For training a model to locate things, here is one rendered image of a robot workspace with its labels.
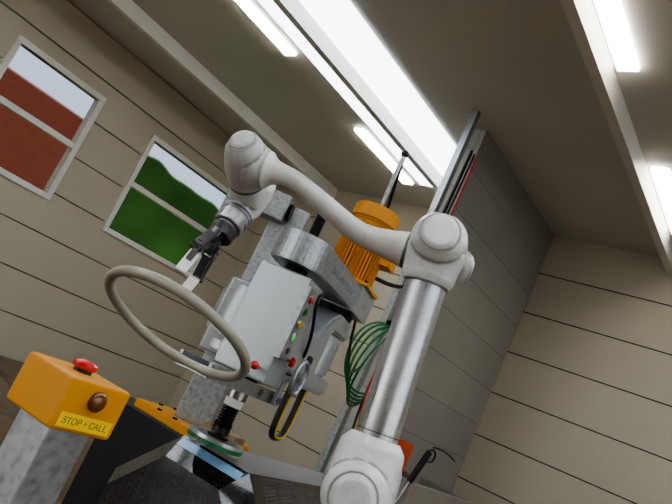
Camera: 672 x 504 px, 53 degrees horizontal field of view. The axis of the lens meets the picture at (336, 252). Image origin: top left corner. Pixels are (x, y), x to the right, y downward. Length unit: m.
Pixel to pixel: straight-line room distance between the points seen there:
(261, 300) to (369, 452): 1.12
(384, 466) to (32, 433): 0.75
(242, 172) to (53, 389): 0.89
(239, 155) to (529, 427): 6.38
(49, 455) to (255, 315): 1.50
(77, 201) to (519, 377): 5.69
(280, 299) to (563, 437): 5.52
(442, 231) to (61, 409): 0.91
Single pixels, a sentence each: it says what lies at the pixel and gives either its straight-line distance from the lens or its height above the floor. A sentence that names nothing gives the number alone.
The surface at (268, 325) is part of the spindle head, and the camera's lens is 2.49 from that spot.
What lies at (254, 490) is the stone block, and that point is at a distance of 2.54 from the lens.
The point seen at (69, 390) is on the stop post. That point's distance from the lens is 1.06.
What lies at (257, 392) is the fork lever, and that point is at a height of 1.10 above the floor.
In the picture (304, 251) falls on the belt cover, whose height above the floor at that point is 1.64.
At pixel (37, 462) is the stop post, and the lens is 1.12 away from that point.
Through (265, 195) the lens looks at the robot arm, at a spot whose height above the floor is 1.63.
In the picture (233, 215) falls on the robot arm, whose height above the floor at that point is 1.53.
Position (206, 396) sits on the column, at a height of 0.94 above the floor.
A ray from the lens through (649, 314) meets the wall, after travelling 7.85.
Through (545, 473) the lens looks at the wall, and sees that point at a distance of 7.67.
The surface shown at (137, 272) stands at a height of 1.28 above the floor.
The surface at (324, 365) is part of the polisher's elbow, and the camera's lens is 3.16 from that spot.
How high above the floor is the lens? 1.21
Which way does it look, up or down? 11 degrees up
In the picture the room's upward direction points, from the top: 25 degrees clockwise
